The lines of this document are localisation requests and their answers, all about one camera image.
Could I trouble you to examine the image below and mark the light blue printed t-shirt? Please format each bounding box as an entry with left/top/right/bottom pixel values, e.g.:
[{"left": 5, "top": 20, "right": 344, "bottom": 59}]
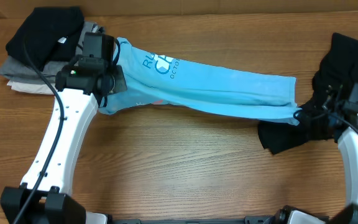
[{"left": 100, "top": 37, "right": 299, "bottom": 126}]

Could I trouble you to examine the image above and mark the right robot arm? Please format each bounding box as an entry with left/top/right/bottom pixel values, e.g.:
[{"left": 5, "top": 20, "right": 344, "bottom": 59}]
[{"left": 266, "top": 83, "right": 358, "bottom": 223}]

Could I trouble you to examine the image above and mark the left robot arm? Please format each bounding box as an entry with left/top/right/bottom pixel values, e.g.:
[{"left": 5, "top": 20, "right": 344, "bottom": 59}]
[{"left": 0, "top": 32, "right": 127, "bottom": 223}]

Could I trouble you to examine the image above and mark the black garment on right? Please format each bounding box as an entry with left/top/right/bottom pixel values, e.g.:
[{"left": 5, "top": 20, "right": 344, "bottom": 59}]
[{"left": 258, "top": 32, "right": 358, "bottom": 154}]

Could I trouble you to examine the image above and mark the folded black shirt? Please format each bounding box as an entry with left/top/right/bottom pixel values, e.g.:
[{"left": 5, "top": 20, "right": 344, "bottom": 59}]
[{"left": 6, "top": 6, "right": 85, "bottom": 71}]

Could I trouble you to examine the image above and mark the folded beige shirt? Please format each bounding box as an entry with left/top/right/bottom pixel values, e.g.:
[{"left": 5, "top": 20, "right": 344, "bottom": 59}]
[{"left": 7, "top": 80, "right": 53, "bottom": 95}]

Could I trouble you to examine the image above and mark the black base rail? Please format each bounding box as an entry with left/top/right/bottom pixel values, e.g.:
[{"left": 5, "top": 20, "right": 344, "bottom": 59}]
[{"left": 107, "top": 216, "right": 275, "bottom": 224}]

